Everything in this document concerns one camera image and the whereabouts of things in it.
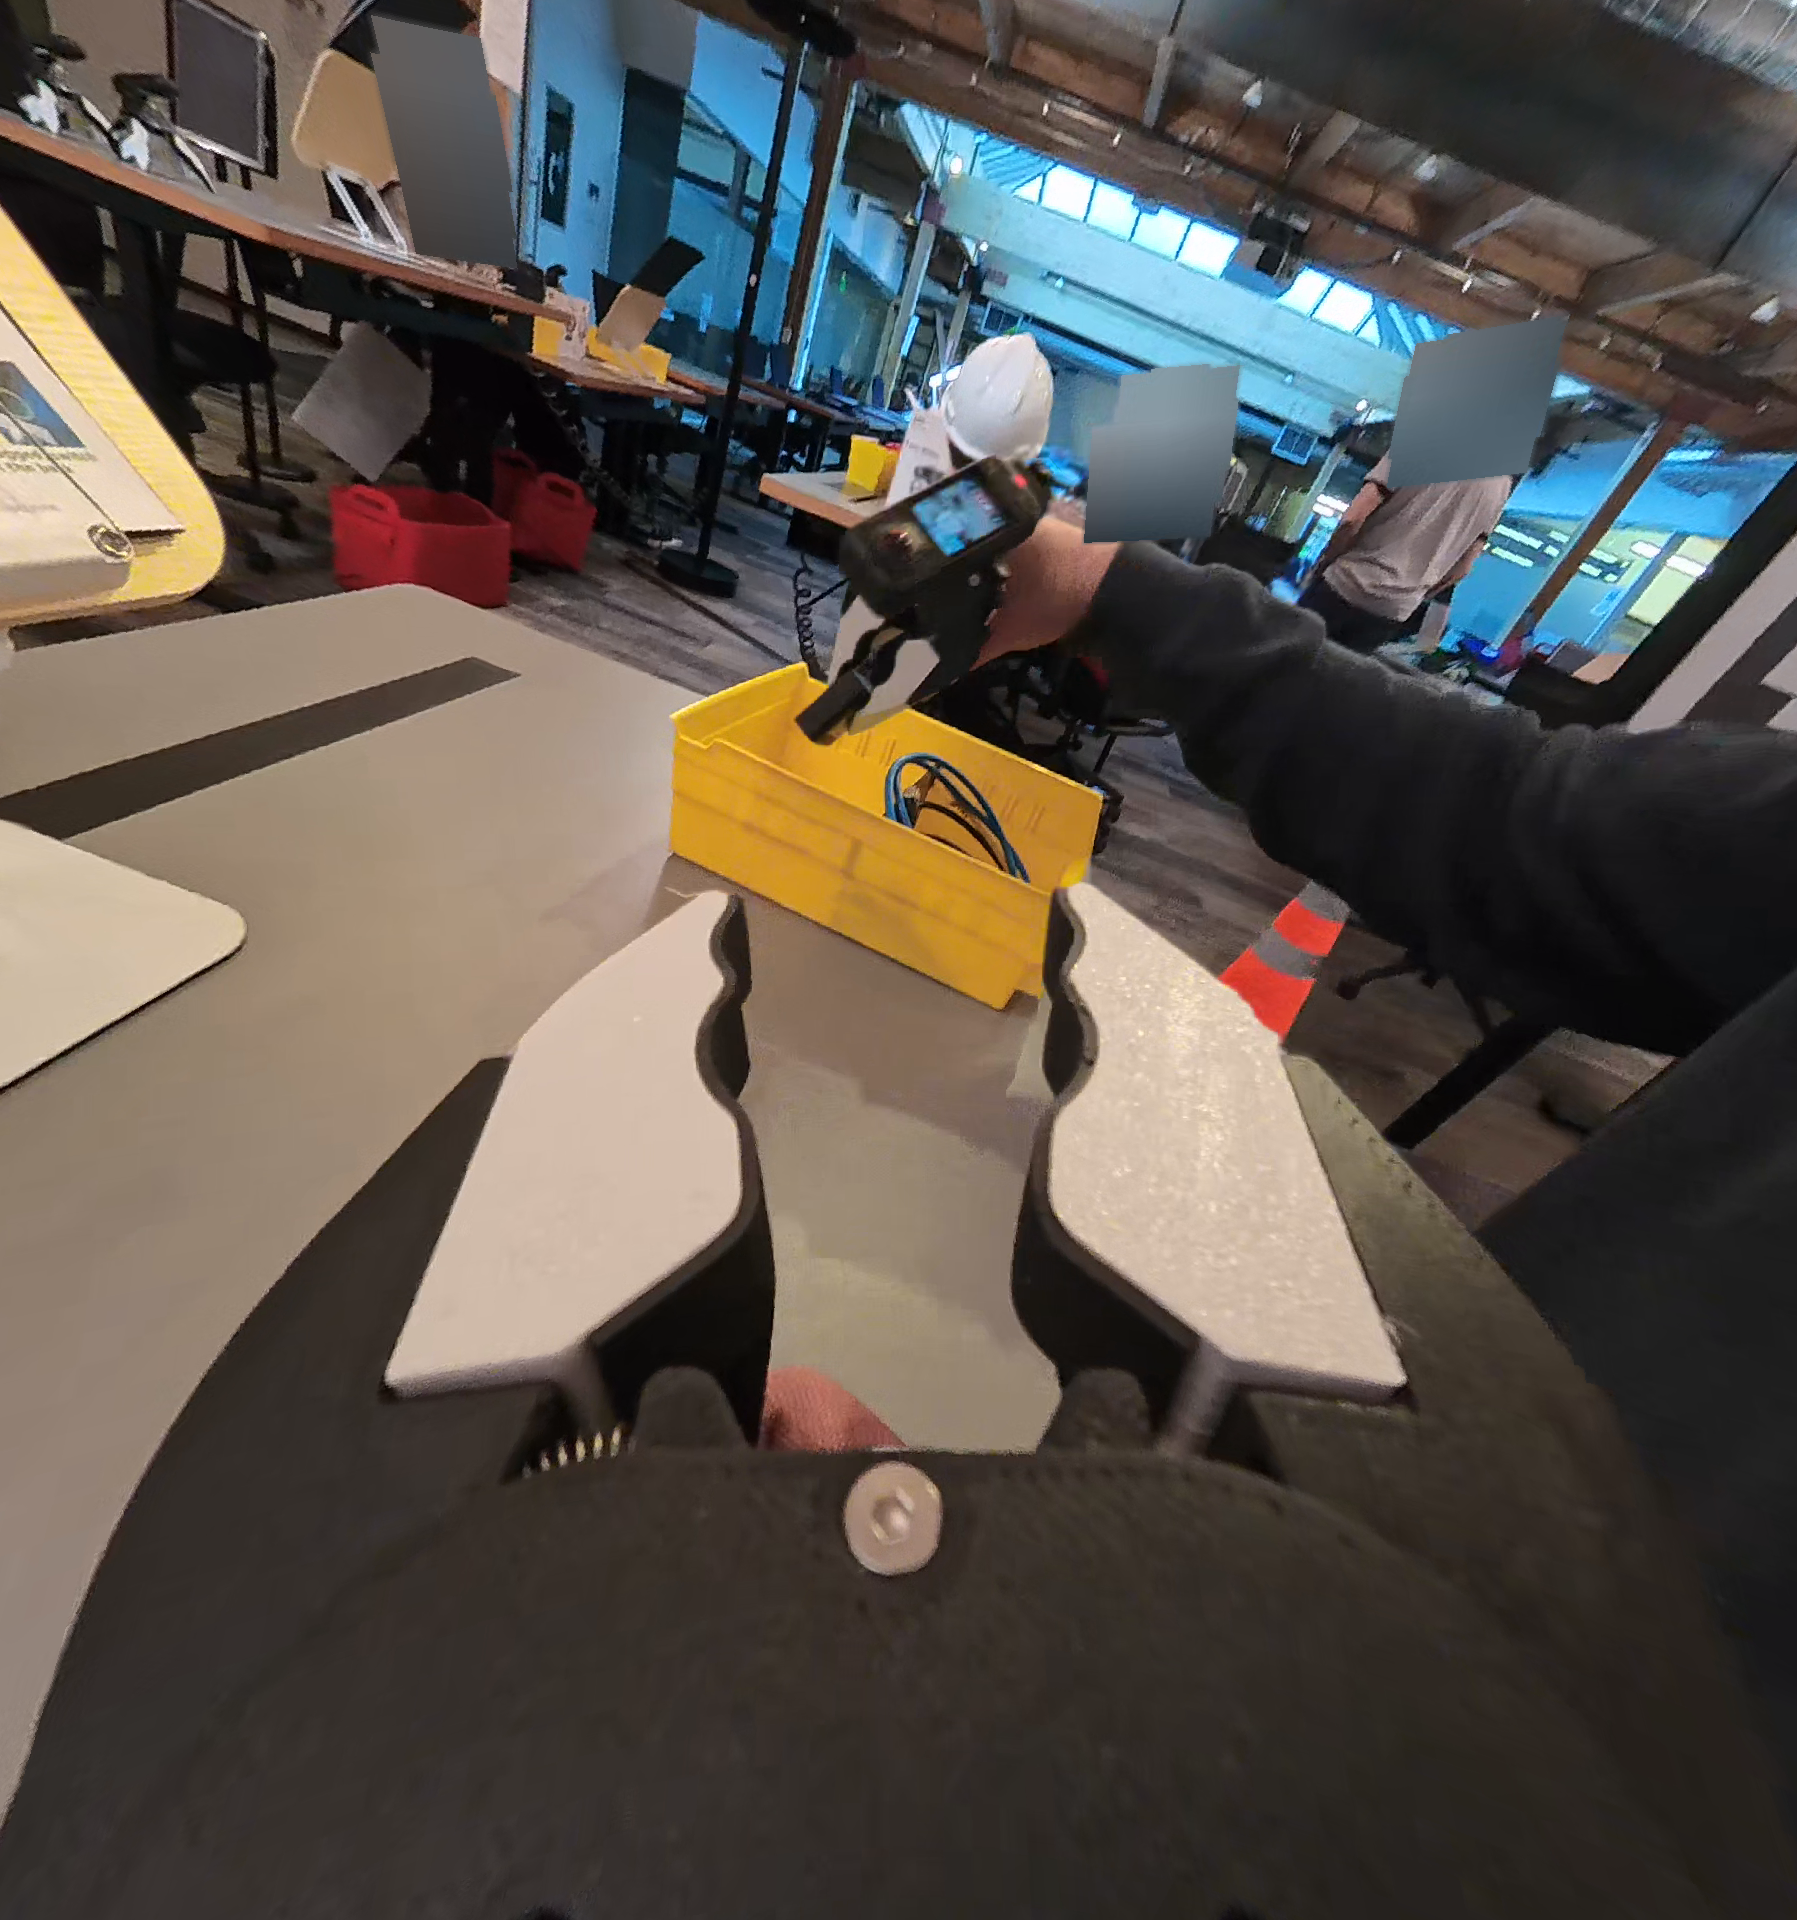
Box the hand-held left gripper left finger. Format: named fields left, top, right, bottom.
left=384, top=887, right=774, bottom=1405

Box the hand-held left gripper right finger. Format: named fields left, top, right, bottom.
left=1009, top=885, right=1410, bottom=1455

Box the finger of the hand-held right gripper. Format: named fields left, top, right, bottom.
left=856, top=637, right=978, bottom=740
left=795, top=629, right=903, bottom=745

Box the blue ethernet cable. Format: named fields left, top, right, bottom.
left=881, top=749, right=1033, bottom=883

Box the yellow plastic bin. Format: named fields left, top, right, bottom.
left=671, top=665, right=1108, bottom=1009

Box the person's right forearm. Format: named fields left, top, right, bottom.
left=1070, top=540, right=1797, bottom=1059

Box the person's right hand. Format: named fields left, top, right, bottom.
left=984, top=513, right=1129, bottom=665

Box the person's left hand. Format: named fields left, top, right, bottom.
left=763, top=1364, right=907, bottom=1455

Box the white hard hat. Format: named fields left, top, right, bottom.
left=939, top=332, right=1057, bottom=467

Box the orange traffic cone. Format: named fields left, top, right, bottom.
left=1220, top=881, right=1353, bottom=1041

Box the black floor stand pole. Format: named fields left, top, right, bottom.
left=659, top=28, right=843, bottom=595

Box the red fabric bin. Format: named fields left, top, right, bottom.
left=331, top=482, right=513, bottom=608
left=492, top=450, right=596, bottom=572

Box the white document stand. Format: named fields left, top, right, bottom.
left=0, top=518, right=247, bottom=1125

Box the long wooden table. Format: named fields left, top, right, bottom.
left=0, top=87, right=577, bottom=458

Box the black printed sign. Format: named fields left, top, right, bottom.
left=1646, top=434, right=1797, bottom=740

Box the dark monitor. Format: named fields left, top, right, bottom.
left=162, top=0, right=276, bottom=176

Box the light wooden board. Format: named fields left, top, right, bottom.
left=0, top=120, right=224, bottom=632

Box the printed instruction sheet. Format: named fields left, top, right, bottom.
left=0, top=255, right=186, bottom=580

